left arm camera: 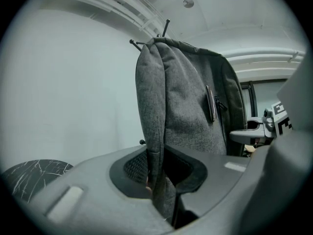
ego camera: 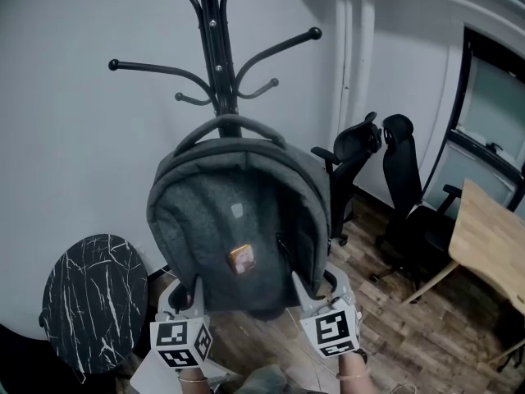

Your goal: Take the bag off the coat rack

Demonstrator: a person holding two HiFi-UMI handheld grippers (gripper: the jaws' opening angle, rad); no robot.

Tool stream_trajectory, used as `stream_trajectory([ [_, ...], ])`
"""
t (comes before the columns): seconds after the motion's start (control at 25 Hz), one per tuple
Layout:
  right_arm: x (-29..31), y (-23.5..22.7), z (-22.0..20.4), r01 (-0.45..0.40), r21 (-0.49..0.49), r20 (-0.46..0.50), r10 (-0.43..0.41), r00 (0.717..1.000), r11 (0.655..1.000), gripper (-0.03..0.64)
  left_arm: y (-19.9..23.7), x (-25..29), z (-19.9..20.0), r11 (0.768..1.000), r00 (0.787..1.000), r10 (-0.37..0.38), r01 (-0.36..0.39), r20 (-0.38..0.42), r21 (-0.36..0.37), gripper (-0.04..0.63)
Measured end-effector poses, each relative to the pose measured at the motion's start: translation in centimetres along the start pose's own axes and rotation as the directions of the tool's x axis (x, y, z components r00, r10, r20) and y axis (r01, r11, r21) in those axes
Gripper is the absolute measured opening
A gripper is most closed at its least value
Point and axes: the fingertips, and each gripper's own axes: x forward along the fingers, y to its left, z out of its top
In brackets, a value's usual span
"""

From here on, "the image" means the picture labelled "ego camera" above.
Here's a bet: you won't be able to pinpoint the black metal coat rack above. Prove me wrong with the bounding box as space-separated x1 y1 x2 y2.
108 0 323 322

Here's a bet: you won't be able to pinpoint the orange photo badge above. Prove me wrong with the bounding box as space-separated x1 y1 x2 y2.
229 243 255 273

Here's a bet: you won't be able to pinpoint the person's grey trousers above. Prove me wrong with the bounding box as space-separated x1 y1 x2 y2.
241 363 325 394

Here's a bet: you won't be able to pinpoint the white wall pipe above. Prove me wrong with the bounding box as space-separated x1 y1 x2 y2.
334 0 374 118

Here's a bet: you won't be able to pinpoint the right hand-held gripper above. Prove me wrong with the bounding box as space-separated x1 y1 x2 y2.
290 262 363 359

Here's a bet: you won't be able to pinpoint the grey backpack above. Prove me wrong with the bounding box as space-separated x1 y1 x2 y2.
146 113 332 314

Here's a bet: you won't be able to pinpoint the black office chair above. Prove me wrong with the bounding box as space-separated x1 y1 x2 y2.
368 113 463 293
494 326 525 373
310 111 385 248

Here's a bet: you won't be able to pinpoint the person's left forearm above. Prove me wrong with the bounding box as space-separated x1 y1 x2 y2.
176 366 210 394

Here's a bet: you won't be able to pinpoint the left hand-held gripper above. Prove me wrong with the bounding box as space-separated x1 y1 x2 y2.
149 275 213 369

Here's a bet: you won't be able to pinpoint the black marble round table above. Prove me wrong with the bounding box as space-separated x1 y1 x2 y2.
39 232 149 375

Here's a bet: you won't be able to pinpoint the person's right forearm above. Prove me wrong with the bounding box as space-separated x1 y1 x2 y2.
336 350 372 394

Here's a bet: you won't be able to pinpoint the black framed window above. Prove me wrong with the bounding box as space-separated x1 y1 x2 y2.
422 25 525 213

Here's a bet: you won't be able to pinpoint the light wooden desk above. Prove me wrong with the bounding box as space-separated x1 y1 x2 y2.
401 178 525 364

